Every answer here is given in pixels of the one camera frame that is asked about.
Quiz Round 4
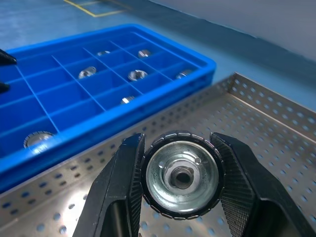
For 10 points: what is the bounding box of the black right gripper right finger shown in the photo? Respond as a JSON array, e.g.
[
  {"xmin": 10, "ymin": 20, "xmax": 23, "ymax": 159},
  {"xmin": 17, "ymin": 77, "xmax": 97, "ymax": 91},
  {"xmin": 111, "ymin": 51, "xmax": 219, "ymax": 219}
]
[{"xmin": 209, "ymin": 132, "xmax": 316, "ymax": 237}]

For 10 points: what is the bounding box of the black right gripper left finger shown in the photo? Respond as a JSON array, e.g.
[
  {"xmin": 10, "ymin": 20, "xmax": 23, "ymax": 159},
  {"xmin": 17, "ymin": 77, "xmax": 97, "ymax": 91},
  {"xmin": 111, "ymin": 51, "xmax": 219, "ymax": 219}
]
[{"xmin": 71, "ymin": 132, "xmax": 146, "ymax": 237}]

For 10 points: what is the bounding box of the perforated metal tray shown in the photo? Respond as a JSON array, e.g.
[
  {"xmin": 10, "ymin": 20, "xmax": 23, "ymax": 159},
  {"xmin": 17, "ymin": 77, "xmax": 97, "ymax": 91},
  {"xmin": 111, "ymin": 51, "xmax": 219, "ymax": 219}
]
[{"xmin": 0, "ymin": 72, "xmax": 316, "ymax": 237}]

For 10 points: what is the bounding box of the blue compartment tray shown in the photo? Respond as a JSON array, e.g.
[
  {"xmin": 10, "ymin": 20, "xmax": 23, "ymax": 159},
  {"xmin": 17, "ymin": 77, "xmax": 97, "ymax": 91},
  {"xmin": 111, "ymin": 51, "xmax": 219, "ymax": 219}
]
[{"xmin": 0, "ymin": 23, "xmax": 217, "ymax": 195}]

